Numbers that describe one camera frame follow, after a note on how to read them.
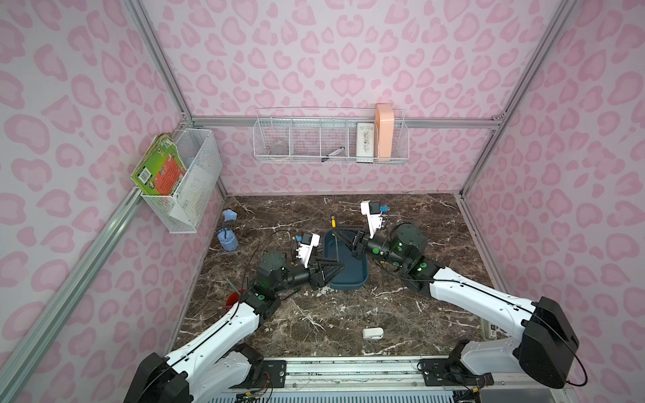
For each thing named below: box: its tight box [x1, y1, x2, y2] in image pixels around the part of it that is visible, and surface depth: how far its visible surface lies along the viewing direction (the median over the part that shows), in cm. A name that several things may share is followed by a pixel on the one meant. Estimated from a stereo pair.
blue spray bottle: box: [216, 209, 239, 252], surface depth 98 cm
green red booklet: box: [131, 132, 188, 196], surface depth 73 cm
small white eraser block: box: [362, 327, 384, 340], surface depth 80 cm
